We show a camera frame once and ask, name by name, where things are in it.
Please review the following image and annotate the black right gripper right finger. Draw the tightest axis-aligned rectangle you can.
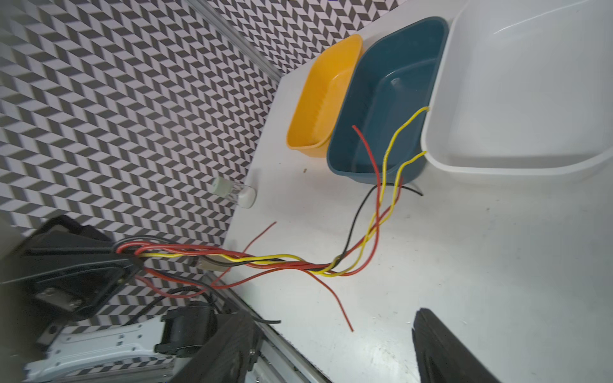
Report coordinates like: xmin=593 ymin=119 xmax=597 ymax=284
xmin=412 ymin=308 xmax=500 ymax=383

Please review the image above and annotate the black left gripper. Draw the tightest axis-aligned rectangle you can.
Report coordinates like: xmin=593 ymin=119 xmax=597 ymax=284
xmin=1 ymin=215 xmax=144 ymax=321

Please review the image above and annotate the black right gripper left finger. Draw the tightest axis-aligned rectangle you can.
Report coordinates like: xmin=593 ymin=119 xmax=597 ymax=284
xmin=170 ymin=311 xmax=261 ymax=383

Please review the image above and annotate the black cable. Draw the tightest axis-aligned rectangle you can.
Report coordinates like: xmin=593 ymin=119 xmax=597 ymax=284
xmin=112 ymin=183 xmax=425 ymax=327

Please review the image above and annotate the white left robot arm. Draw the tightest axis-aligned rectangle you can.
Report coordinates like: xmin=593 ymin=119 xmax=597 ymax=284
xmin=1 ymin=215 xmax=216 ymax=382

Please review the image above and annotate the clear jar white lid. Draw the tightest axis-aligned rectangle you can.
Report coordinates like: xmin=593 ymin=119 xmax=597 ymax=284
xmin=208 ymin=176 xmax=257 ymax=208

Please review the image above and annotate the yellow plastic bin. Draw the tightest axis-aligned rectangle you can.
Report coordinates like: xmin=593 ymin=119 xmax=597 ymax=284
xmin=286 ymin=34 xmax=363 ymax=158

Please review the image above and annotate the white plastic bin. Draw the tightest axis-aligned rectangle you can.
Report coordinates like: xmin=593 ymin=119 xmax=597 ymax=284
xmin=421 ymin=1 xmax=612 ymax=185

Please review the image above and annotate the teal plastic bin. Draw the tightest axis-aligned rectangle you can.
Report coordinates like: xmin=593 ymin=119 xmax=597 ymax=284
xmin=327 ymin=17 xmax=449 ymax=184

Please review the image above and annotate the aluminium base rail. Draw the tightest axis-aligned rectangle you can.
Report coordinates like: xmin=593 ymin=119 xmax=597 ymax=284
xmin=213 ymin=289 xmax=330 ymax=383

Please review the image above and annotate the aluminium corner post left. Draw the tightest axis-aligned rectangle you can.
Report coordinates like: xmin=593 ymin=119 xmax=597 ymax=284
xmin=187 ymin=0 xmax=283 ymax=82

